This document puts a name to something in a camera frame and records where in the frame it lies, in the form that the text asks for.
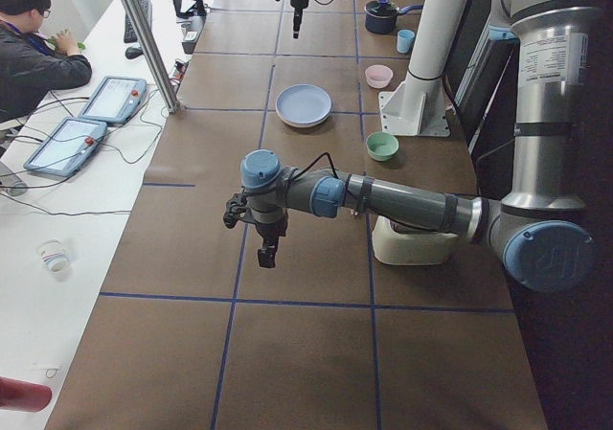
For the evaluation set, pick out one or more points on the near teach pendant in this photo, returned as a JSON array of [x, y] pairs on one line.
[[67, 148]]

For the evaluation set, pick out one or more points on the red cylinder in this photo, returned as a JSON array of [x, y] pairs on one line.
[[17, 395]]

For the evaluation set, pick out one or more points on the teach pendant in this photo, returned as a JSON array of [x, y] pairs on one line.
[[115, 100], [67, 148]]

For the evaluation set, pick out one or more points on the seated person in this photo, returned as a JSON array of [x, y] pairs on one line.
[[31, 66]]

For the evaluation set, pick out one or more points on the water bottle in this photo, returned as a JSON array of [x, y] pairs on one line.
[[12, 184]]

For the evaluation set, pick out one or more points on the light blue cup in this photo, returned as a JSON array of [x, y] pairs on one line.
[[405, 40]]

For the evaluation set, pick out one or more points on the pink plate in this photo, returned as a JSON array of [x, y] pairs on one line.
[[302, 120]]

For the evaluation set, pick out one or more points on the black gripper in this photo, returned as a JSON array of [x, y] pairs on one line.
[[299, 0], [269, 232]]

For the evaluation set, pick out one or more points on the far teach pendant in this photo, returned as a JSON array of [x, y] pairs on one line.
[[115, 100]]

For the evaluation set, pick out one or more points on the blue plate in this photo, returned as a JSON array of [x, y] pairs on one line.
[[303, 98]]

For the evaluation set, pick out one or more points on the black computer mouse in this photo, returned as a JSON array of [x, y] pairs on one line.
[[133, 52]]

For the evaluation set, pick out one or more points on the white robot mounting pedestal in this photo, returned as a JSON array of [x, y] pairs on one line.
[[417, 107]]

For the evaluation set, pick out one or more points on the green bowl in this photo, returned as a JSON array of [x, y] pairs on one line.
[[382, 146]]

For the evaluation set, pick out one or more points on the pink bowl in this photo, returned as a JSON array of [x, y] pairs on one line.
[[378, 76]]

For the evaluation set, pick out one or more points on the aluminium frame post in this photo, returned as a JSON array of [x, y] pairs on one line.
[[152, 55]]

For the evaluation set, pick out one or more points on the paper cup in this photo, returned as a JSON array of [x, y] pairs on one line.
[[55, 259]]

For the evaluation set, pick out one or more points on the dark blue saucepan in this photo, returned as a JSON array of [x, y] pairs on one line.
[[381, 15]]

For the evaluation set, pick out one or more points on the person's hand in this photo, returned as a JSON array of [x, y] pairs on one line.
[[66, 43]]

